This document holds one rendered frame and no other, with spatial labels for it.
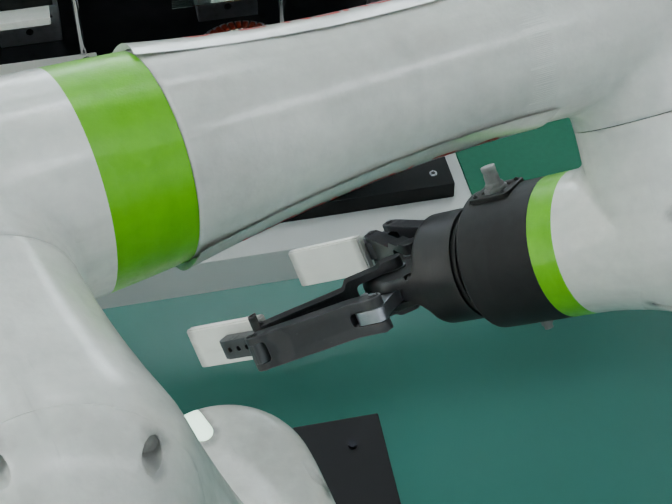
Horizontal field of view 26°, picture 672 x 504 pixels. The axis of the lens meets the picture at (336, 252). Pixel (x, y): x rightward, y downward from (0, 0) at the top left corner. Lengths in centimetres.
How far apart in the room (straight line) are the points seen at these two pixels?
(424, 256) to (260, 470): 18
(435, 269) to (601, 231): 13
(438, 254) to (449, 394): 145
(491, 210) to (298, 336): 15
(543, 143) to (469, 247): 79
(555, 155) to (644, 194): 84
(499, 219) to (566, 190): 5
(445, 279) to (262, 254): 64
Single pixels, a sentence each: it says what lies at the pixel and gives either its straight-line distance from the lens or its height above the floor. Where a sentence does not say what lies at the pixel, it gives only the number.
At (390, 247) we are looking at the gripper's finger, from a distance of 104.
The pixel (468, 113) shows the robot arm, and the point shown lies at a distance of 78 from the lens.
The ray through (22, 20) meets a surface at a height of 88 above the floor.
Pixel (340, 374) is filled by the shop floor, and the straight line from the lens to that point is 241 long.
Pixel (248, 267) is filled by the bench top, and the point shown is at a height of 73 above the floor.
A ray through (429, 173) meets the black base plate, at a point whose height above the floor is 77.
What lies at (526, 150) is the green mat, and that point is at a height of 75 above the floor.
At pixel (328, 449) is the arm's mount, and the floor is 84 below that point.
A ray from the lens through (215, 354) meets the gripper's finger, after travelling 104.
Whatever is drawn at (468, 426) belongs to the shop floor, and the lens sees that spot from 236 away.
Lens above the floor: 190
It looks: 47 degrees down
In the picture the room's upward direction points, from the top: straight up
